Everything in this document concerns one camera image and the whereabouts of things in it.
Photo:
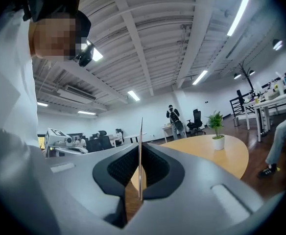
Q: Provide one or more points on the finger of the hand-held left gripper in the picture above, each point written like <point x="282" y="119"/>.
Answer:
<point x="64" y="150"/>

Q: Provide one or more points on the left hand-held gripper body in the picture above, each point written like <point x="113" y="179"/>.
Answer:
<point x="56" y="136"/>

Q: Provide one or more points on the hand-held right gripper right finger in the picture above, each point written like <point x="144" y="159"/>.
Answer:
<point x="194" y="199"/>

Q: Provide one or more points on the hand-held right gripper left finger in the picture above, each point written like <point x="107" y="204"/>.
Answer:
<point x="84" y="180"/>

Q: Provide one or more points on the white table card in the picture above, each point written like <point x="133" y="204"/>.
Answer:
<point x="140" y="155"/>

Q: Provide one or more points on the black office chair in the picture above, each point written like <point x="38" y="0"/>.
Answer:
<point x="93" y="146"/>
<point x="106" y="141"/>
<point x="197" y="121"/>

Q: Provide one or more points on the ceiling tube light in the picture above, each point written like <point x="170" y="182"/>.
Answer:
<point x="86" y="112"/>
<point x="238" y="13"/>
<point x="42" y="104"/>
<point x="97" y="54"/>
<point x="133" y="95"/>
<point x="199" y="77"/>

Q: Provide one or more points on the ceiling air conditioner unit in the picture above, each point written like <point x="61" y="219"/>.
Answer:
<point x="77" y="94"/>

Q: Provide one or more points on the round wooden table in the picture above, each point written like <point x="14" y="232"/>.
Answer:
<point x="201" y="153"/>

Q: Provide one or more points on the white round table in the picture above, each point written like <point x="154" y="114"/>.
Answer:
<point x="133" y="136"/>

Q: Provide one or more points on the person's white shirt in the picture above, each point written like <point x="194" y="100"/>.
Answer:
<point x="8" y="82"/>

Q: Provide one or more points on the small white desk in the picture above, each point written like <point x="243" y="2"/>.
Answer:
<point x="168" y="128"/>

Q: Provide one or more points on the green plant in white pot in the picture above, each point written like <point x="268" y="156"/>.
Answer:
<point x="216" y="124"/>

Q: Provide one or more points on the metal trash can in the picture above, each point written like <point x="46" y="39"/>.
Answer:
<point x="236" y="122"/>

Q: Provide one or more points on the person's head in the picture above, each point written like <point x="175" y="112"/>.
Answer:
<point x="54" y="38"/>

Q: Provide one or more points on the black stair railing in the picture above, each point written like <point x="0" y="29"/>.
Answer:
<point x="236" y="101"/>

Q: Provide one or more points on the white long desk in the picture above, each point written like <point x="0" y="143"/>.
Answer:
<point x="263" y="104"/>

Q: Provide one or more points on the black coat tree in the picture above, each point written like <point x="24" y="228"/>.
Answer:
<point x="249" y="82"/>

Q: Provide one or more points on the black pendant lamp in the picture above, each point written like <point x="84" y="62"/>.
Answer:
<point x="277" y="45"/>
<point x="237" y="76"/>
<point x="252" y="72"/>

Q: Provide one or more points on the black chest-worn box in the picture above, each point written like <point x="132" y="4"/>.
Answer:
<point x="56" y="2"/>

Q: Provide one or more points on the black head-worn camera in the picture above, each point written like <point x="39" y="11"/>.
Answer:
<point x="86" y="54"/>

